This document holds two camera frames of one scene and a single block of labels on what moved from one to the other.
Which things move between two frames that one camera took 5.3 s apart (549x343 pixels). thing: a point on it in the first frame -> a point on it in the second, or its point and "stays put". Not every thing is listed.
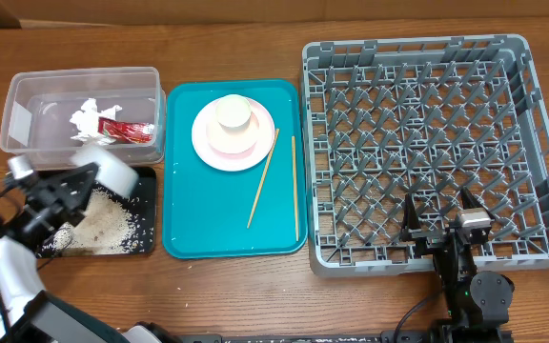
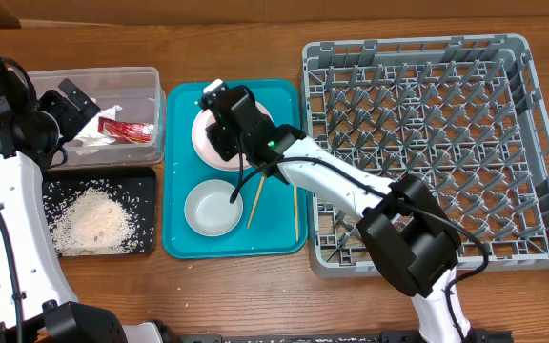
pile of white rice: (106, 227) stays put
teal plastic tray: (255, 213) stays put
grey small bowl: (112, 172) -> (208, 209)
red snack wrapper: (126, 131) stays put
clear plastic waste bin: (50, 113) stays put
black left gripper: (65, 180) -> (73, 119)
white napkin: (87, 119) stays put
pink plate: (265, 139) stays put
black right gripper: (430, 237) -> (223, 138)
